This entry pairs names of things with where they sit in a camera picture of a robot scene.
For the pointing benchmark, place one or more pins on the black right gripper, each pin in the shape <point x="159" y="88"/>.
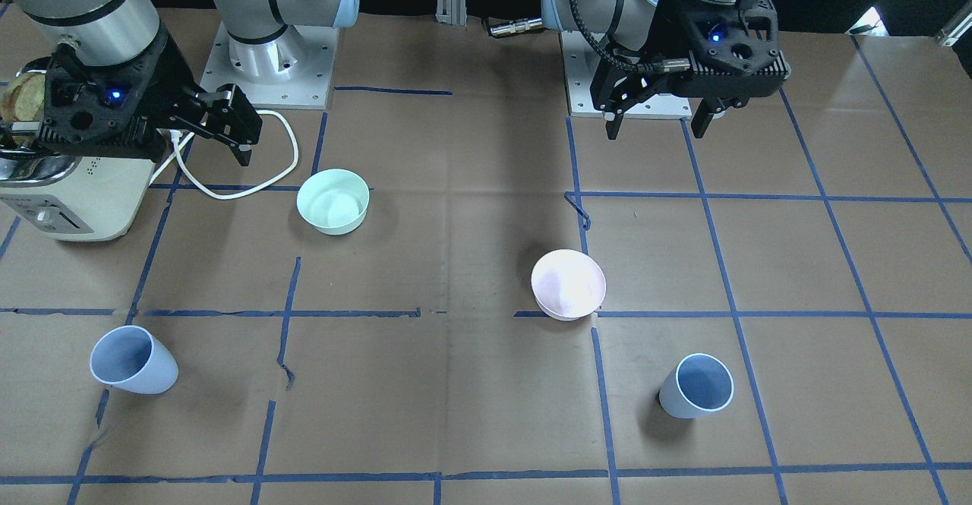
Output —
<point x="168" y="80"/>

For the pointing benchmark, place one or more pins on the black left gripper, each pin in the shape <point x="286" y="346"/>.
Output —
<point x="662" y="34"/>

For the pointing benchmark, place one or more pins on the blue cup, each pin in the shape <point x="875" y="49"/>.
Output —
<point x="699" y="385"/>
<point x="130" y="358"/>

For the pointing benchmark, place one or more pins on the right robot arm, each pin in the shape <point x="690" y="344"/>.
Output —
<point x="115" y="31"/>

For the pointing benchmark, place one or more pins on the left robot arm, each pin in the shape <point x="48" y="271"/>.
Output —
<point x="615" y="30"/>

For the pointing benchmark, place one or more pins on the mint green bowl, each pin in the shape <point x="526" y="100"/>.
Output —
<point x="334" y="201"/>

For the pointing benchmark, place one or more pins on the cream toaster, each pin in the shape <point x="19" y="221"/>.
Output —
<point x="70" y="198"/>

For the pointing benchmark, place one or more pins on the pink bowl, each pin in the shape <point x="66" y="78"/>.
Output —
<point x="568" y="284"/>

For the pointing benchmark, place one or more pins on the toast slice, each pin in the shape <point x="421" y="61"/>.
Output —
<point x="23" y="100"/>

